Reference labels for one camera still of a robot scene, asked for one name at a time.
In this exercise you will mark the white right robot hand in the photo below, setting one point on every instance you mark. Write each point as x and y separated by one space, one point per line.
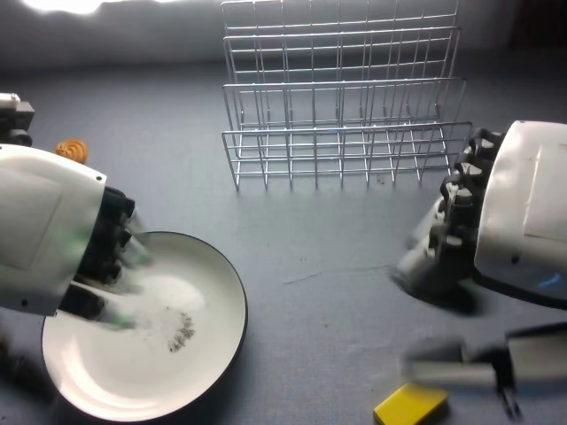
522 212

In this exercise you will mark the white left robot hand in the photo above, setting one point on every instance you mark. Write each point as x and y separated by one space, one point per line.
40 230

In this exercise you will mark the all-white ceramic plate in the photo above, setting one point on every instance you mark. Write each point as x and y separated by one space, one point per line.
133 367

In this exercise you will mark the orange swirl cookie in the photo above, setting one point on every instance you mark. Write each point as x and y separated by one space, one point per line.
73 150

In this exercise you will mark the yellow rectangular block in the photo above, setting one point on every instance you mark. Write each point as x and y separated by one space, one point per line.
409 405

